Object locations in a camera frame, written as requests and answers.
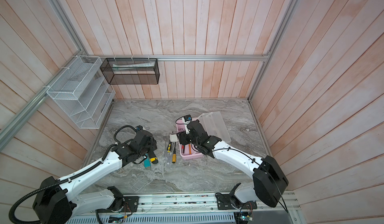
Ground pink tool box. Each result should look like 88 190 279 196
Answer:
176 112 231 160

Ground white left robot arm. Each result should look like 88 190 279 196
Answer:
33 130 157 224

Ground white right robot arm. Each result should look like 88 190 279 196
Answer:
176 116 289 210

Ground teal utility knife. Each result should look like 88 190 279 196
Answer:
143 154 151 170

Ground yellow black utility knife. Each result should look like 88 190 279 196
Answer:
149 153 159 164

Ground yellow black phillips screwdriver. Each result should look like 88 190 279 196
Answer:
167 142 173 153

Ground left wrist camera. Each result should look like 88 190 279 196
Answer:
135 125 145 132

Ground orange handled screwdriver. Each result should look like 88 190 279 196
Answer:
172 142 177 164

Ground aluminium mounting rail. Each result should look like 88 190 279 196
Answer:
74 190 300 217

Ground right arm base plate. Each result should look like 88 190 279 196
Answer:
215 193 258 211

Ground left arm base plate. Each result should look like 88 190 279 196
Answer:
99 196 140 214

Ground black mesh wall basket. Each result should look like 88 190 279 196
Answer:
101 57 160 85

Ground white wire mesh shelf rack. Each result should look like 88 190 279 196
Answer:
47 56 116 129

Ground black corrugated cable conduit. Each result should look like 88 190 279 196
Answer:
8 125 139 224

